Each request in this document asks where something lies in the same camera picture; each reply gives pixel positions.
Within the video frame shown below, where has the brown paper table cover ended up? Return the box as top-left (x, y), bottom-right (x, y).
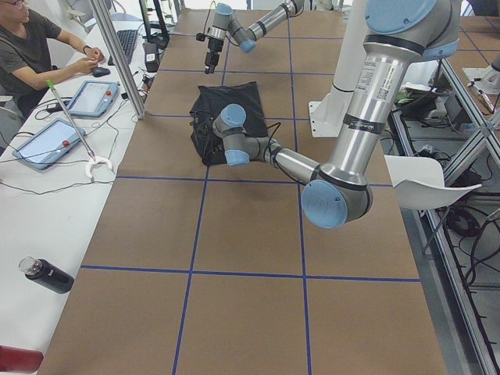
top-left (41, 10), bottom-right (466, 374)

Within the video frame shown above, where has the aluminium frame post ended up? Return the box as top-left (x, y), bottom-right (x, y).
top-left (90, 0), bottom-right (145, 120)

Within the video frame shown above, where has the black graphic t-shirt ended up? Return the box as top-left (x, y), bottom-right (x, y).
top-left (190, 81), bottom-right (270, 166)

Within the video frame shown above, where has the far blue teach pendant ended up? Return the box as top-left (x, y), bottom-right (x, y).
top-left (67, 80), bottom-right (119, 118)

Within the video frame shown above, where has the blue teach pendant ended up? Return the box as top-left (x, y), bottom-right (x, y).
top-left (12, 119), bottom-right (80, 170)
top-left (67, 80), bottom-right (119, 118)

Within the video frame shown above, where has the near blue teach pendant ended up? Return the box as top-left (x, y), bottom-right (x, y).
top-left (12, 119), bottom-right (80, 170)

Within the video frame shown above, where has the seated person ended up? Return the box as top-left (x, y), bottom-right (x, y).
top-left (1, 1), bottom-right (104, 118)

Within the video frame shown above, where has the black keyboard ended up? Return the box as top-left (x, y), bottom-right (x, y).
top-left (116, 29), bottom-right (138, 64)

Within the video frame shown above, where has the black computer mouse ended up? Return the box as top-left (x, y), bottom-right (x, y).
top-left (92, 67), bottom-right (110, 77)

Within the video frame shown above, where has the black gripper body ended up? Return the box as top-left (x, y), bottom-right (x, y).
top-left (207, 37), bottom-right (223, 56)
top-left (201, 137), bottom-right (227, 164)

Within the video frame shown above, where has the red bottle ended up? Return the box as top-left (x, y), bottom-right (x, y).
top-left (1, 345), bottom-right (44, 374)

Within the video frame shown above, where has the black box on table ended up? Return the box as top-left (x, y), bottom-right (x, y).
top-left (142, 42), bottom-right (159, 73)

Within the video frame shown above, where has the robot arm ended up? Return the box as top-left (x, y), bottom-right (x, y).
top-left (196, 0), bottom-right (304, 74)
top-left (212, 1), bottom-right (460, 229)

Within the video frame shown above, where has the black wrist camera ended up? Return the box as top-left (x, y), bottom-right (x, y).
top-left (196, 33), bottom-right (208, 41)
top-left (190, 111), bottom-right (214, 142)

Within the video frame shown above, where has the white plastic chair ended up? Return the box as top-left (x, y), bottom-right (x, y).
top-left (384, 155), bottom-right (482, 210)

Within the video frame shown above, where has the reacher grabber tool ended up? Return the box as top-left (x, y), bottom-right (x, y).
top-left (46, 80), bottom-right (113, 183)

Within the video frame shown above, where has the white camera mast base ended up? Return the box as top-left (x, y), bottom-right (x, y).
top-left (309, 0), bottom-right (368, 138)

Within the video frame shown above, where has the black insulated bottle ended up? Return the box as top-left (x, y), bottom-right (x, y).
top-left (18, 256), bottom-right (74, 294)

